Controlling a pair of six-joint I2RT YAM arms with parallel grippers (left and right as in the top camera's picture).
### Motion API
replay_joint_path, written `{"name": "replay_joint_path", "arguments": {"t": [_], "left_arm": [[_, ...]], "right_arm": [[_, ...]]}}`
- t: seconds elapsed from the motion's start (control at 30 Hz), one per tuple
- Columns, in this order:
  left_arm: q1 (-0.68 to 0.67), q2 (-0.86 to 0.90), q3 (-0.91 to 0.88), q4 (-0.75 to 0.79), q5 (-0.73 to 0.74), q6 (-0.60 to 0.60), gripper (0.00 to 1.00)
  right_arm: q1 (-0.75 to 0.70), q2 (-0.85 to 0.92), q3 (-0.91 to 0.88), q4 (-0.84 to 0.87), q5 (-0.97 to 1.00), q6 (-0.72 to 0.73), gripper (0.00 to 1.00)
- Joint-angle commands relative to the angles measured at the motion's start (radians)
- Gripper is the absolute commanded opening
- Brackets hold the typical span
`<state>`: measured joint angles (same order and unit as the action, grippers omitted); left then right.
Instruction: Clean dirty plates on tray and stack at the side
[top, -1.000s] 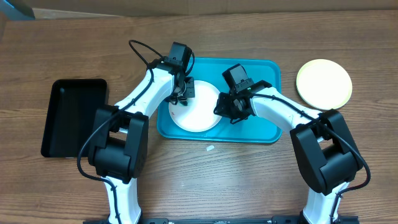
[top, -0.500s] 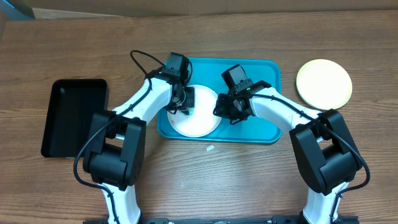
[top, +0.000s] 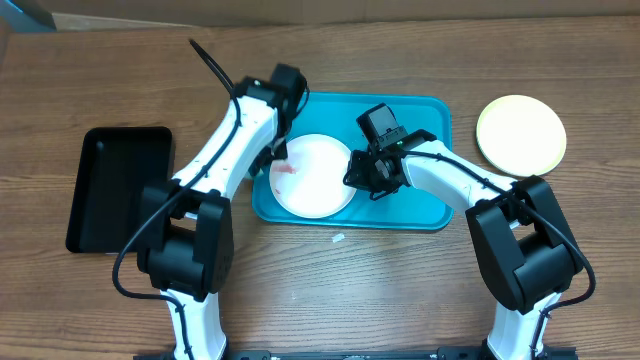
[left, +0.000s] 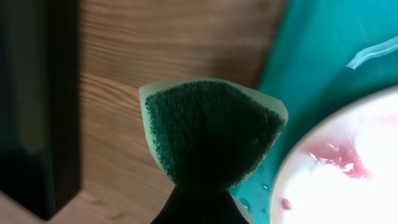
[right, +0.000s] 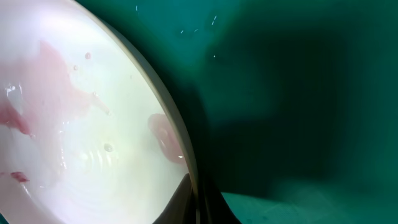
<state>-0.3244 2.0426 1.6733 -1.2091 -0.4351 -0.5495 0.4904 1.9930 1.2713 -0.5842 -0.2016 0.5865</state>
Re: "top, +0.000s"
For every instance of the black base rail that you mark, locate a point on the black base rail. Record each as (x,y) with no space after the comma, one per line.
(442,353)

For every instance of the small white paper scrap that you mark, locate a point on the small white paper scrap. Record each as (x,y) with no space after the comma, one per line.
(337,238)

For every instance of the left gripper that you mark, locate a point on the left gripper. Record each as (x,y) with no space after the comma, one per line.
(280,152)

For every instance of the yellow-green plate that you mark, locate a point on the yellow-green plate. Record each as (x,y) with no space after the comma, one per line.
(521,135)

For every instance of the white pink plate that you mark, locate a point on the white pink plate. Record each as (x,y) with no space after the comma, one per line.
(309,183)

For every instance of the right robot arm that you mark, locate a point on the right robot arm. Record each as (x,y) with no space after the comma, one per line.
(526,253)

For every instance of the black rectangular bin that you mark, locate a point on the black rectangular bin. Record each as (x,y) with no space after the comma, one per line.
(116,163)

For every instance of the teal plastic tray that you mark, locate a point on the teal plastic tray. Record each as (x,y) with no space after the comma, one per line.
(334,114)

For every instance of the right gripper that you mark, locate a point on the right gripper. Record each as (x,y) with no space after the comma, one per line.
(358,179)

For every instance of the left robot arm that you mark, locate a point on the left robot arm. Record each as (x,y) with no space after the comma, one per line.
(185,240)

